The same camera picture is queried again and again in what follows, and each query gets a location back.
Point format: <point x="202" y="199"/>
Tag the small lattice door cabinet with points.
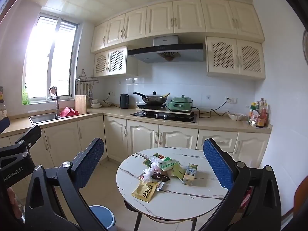
<point x="115" y="61"/>

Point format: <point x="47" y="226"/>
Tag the green drink carton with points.
<point x="190" y="174"/>

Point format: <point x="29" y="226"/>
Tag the yellow green packet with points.
<point x="178" y="172"/>

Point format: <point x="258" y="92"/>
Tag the large clear jar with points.
<point x="3" y="110"/>

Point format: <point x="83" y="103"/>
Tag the double wall outlet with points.
<point x="231" y="99"/>

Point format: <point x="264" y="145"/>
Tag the dark shiny wrapper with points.
<point x="161" y="177"/>

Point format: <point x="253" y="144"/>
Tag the white scalloped bowl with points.
<point x="236" y="116"/>

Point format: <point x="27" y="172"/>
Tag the green electric cooking pot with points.
<point x="181" y="104"/>

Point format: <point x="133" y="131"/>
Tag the cream upper cabinets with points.
<point x="187" y="16"/>

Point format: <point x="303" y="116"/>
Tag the green bottle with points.
<point x="25" y="97"/>

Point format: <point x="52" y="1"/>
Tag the green packet with red emblem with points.
<point x="159" y="156"/>

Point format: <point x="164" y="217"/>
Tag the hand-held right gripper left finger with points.
<point x="92" y="161"/>

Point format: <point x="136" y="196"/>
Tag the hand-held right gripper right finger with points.
<point x="217" y="163"/>

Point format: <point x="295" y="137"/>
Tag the wooden cutting board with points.
<point x="80" y="104"/>

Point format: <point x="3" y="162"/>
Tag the small yellow label jar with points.
<point x="1" y="93"/>

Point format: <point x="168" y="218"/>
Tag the blue trash bin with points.
<point x="102" y="216"/>

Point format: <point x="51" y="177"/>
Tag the range hood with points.
<point x="166" y="51"/>

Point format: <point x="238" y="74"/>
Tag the stack of white bowls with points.
<point x="95" y="103"/>

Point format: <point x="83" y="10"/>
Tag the clear plastic bag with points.
<point x="148" y="174"/>

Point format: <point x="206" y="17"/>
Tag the white green dotted wrapper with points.
<point x="169" y="164"/>

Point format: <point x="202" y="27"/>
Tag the steel kitchen sink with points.
<point x="44" y="118"/>

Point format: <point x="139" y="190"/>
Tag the black gas stove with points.
<point x="163" y="117"/>

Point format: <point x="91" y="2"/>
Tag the gold foil packet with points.
<point x="144" y="191"/>

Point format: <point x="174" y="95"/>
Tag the metal sink faucet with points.
<point x="57" y="101"/>

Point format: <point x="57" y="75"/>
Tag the cream lower cabinets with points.
<point x="142" y="137"/>

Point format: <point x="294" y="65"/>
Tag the wall utensil rack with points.
<point x="86" y="79"/>

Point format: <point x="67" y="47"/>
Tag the wide lattice door cabinet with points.
<point x="235" y="57"/>

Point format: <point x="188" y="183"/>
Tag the round marble table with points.
<point x="182" y="197"/>

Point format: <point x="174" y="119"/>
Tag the black frying pan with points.
<point x="154" y="98"/>

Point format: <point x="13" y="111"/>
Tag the cluster of condiment bottles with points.
<point x="259" y="115"/>

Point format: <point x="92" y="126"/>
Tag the kitchen window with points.
<point x="48" y="60"/>

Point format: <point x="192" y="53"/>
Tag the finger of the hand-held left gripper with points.
<point x="4" y="124"/>
<point x="26" y="136"/>

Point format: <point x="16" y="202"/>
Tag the black electric kettle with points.
<point x="124" y="101"/>

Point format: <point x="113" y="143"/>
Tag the red plastic basket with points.
<point x="68" y="112"/>

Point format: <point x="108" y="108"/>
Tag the person's left hand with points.
<point x="14" y="204"/>

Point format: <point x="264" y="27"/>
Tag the cream cabinets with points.
<point x="142" y="137"/>
<point x="187" y="16"/>

